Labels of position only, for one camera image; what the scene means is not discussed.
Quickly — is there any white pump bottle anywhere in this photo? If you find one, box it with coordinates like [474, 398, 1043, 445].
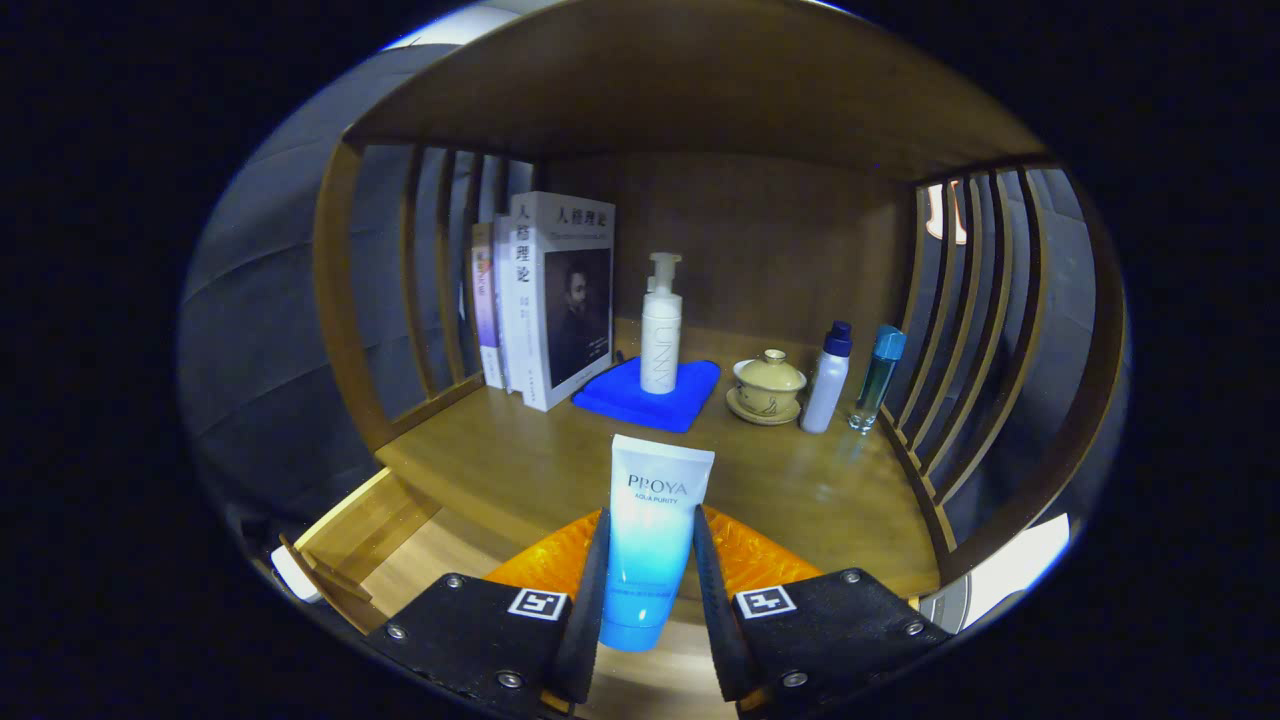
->
[640, 252, 684, 396]

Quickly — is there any teal glass bottle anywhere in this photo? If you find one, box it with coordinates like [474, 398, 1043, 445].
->
[848, 324, 908, 435]

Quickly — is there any thick white portrait book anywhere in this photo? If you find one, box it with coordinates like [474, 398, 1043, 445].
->
[509, 191, 617, 413]

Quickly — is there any white bottle with blue cap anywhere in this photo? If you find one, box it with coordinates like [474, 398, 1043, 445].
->
[800, 320, 853, 435]

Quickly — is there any blue and white cosmetic tube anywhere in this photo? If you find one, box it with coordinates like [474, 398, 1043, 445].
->
[597, 434, 717, 653]

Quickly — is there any thin white book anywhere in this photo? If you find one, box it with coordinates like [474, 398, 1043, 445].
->
[493, 213, 525, 396]

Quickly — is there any folded blue cloth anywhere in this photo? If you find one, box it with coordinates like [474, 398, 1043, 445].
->
[571, 356, 722, 435]

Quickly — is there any wooden countertop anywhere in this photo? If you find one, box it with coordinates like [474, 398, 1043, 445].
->
[375, 320, 943, 601]

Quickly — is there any yellow lidded teacup with saucer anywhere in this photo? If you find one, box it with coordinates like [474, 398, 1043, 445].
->
[726, 349, 808, 427]

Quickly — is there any purple book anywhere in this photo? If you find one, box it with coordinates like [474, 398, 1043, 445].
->
[471, 222, 504, 390]

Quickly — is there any brown wooden cabinet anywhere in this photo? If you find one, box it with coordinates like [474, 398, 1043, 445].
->
[312, 0, 1129, 601]

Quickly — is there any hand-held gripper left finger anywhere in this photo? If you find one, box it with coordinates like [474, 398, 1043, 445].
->
[365, 508, 612, 716]

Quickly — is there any wooden drawer with black knob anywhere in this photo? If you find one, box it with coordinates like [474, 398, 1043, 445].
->
[270, 466, 741, 720]

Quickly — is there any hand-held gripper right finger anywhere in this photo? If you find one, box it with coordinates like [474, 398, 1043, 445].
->
[692, 505, 953, 716]

